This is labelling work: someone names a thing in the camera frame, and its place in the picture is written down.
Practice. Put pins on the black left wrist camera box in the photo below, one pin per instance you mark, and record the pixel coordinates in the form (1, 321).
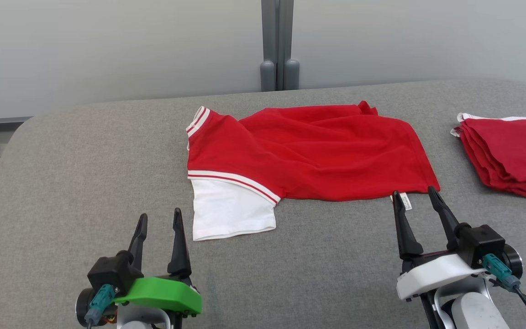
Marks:
(110, 272)

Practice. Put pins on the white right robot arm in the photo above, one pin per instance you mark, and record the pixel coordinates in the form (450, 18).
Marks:
(477, 313)

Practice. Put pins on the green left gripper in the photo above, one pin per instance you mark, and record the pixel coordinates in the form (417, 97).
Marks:
(162, 292)

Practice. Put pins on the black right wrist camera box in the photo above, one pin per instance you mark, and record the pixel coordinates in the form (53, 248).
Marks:
(482, 242)

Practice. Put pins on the grey double partition post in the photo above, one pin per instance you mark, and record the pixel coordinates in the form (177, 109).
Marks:
(270, 36)

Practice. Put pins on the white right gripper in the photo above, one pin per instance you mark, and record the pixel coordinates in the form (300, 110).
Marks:
(432, 274)

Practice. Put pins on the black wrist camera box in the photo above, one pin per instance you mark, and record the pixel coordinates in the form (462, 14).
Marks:
(110, 272)
(482, 242)

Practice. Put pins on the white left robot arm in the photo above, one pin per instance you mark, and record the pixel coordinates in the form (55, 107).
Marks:
(142, 320)

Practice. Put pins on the red cloth garment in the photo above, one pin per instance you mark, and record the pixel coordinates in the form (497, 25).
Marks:
(514, 155)

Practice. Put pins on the red and white t-shirt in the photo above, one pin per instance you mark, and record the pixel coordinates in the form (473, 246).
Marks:
(318, 155)

